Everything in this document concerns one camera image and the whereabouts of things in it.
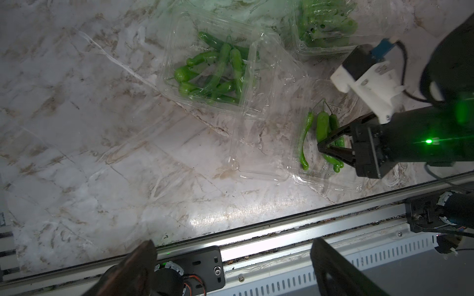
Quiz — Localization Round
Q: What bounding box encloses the green peppers bunch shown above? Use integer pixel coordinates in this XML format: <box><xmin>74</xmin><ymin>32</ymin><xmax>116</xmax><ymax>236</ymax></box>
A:
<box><xmin>297</xmin><ymin>99</ymin><xmax>339</xmax><ymax>171</ymax></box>
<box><xmin>296</xmin><ymin>0</ymin><xmax>358</xmax><ymax>48</ymax></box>
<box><xmin>174</xmin><ymin>31</ymin><xmax>250</xmax><ymax>106</ymax></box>

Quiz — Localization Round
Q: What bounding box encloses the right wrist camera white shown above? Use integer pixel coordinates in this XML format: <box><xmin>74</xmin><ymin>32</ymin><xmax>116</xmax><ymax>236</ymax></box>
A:
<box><xmin>330</xmin><ymin>38</ymin><xmax>405</xmax><ymax>125</ymax></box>

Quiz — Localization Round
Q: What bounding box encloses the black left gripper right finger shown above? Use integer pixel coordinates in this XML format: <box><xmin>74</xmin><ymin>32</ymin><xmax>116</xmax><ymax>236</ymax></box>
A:
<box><xmin>310</xmin><ymin>238</ymin><xmax>388</xmax><ymax>296</ymax></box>

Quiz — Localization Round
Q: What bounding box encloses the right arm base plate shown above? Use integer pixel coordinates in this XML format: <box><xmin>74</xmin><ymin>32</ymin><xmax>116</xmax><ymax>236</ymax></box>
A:
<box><xmin>404</xmin><ymin>189</ymin><xmax>474</xmax><ymax>234</ymax></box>

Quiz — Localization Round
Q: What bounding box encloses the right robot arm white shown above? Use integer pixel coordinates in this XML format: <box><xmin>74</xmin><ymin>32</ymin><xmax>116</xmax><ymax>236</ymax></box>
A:
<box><xmin>318</xmin><ymin>17</ymin><xmax>474</xmax><ymax>179</ymax></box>

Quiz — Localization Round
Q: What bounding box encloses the green peppers bunch front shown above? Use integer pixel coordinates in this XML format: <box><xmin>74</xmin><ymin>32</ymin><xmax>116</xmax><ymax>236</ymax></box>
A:
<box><xmin>297</xmin><ymin>99</ymin><xmax>339</xmax><ymax>171</ymax></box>

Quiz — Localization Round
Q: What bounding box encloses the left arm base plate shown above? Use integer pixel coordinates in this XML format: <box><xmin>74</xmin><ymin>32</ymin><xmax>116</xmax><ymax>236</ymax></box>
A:
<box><xmin>151</xmin><ymin>246</ymin><xmax>226</xmax><ymax>296</ymax></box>

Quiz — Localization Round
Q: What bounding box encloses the clear clamshell container back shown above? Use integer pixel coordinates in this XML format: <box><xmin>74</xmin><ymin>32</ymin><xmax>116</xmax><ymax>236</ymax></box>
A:
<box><xmin>289</xmin><ymin>1</ymin><xmax>390</xmax><ymax>57</ymax></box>

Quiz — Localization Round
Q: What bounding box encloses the clear clamshell container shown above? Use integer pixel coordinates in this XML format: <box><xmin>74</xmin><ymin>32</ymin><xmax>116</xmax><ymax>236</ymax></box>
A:
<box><xmin>156</xmin><ymin>5</ymin><xmax>305</xmax><ymax>118</ymax></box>
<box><xmin>228</xmin><ymin>78</ymin><xmax>368</xmax><ymax>192</ymax></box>
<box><xmin>289</xmin><ymin>1</ymin><xmax>390</xmax><ymax>57</ymax></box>

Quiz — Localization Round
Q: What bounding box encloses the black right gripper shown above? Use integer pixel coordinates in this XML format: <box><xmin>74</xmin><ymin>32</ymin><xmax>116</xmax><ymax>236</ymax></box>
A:
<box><xmin>318</xmin><ymin>106</ymin><xmax>474</xmax><ymax>179</ymax></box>

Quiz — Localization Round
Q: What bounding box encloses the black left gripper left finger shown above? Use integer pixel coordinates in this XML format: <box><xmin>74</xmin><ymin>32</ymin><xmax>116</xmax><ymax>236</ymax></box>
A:
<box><xmin>84</xmin><ymin>240</ymin><xmax>157</xmax><ymax>296</ymax></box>

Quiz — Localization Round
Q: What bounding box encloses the green peppers bunch back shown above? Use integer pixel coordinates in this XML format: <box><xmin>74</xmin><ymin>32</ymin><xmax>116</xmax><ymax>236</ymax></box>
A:
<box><xmin>296</xmin><ymin>0</ymin><xmax>358</xmax><ymax>48</ymax></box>

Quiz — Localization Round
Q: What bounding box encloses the clear clamshell container front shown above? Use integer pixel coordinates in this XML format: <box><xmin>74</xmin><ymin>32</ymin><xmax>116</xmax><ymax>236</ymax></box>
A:
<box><xmin>228</xmin><ymin>78</ymin><xmax>368</xmax><ymax>192</ymax></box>

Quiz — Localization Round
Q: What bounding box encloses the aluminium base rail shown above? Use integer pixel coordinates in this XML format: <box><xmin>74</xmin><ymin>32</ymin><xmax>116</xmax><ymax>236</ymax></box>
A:
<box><xmin>0</xmin><ymin>171</ymin><xmax>474</xmax><ymax>296</ymax></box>

